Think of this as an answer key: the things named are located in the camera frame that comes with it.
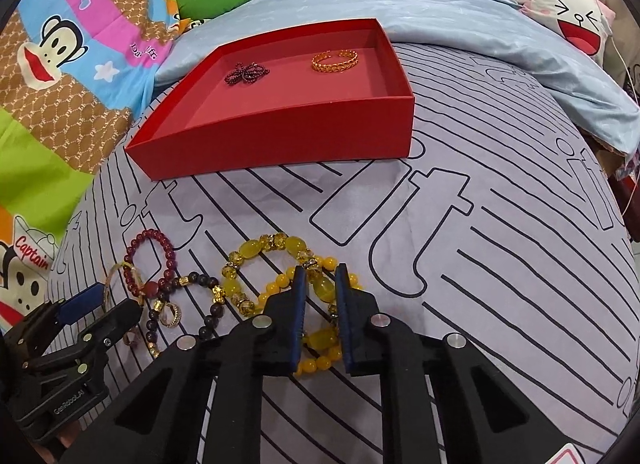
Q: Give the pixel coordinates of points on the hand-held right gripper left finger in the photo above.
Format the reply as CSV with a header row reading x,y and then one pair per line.
x,y
300,316

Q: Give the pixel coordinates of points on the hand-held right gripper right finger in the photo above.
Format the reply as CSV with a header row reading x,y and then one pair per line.
x,y
344,319

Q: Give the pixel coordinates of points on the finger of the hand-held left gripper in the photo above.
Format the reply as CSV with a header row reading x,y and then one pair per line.
x,y
117,319
80,304

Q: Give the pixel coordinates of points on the gold hoop earring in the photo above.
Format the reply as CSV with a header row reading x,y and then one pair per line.
x,y
131,337
172,315

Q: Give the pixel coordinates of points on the thin gold bangle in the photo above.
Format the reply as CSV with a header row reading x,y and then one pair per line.
x,y
114,269

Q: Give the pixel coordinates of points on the red cardboard box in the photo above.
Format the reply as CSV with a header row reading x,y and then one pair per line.
x,y
300,144

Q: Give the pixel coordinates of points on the grey striped bedsheet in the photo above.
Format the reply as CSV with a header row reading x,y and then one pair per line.
x,y
475,269

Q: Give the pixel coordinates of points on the cartoon monkey blanket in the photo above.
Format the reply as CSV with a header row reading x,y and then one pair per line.
x,y
75,94

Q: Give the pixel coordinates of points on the light blue quilt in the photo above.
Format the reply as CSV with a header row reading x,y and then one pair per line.
x,y
450,24

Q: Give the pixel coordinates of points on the pink cartoon face cushion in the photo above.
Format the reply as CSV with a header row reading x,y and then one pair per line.
x,y
575,14

